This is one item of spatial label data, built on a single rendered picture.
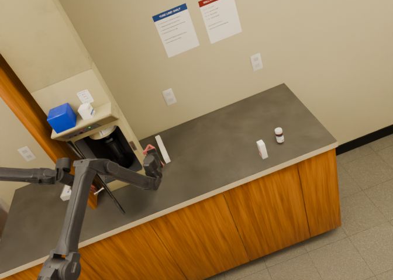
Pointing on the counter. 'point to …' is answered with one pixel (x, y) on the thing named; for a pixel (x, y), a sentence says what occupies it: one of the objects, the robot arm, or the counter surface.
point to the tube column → (39, 37)
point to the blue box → (62, 118)
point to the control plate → (81, 131)
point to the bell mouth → (103, 133)
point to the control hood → (102, 116)
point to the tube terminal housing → (95, 89)
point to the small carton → (86, 111)
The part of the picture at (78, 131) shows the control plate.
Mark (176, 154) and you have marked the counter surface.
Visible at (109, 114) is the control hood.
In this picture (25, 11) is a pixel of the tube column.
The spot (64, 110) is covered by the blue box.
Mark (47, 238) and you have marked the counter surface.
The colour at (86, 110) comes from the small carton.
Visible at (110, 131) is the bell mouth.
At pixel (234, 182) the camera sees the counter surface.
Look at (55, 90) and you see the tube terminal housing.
